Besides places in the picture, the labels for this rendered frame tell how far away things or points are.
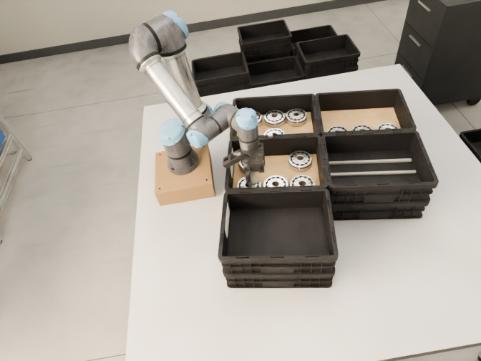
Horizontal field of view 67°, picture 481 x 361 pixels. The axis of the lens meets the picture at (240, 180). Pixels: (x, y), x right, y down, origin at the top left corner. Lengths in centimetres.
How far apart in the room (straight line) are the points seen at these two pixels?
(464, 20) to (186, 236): 223
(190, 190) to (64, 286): 123
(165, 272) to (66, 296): 112
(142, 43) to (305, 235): 90
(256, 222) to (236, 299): 30
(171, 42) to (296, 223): 82
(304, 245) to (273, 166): 42
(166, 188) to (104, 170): 148
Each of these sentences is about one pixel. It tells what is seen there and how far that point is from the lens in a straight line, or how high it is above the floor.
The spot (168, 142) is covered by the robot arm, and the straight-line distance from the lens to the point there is 158.
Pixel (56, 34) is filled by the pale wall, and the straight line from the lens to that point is 492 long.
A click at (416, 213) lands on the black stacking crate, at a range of 165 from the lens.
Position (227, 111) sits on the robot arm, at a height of 118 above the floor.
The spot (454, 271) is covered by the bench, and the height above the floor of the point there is 70.
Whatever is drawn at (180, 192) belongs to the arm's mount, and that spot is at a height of 77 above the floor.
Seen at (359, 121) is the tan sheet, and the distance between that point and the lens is 186.
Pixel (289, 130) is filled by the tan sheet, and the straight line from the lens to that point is 178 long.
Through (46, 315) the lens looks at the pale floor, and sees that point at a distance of 256.
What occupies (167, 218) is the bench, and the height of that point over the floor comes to 70.
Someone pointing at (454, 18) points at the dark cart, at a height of 81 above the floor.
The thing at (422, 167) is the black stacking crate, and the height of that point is 88.
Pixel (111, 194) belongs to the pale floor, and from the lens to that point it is 290.
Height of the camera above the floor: 201
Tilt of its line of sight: 48 degrees down
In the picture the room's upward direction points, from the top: 9 degrees counter-clockwise
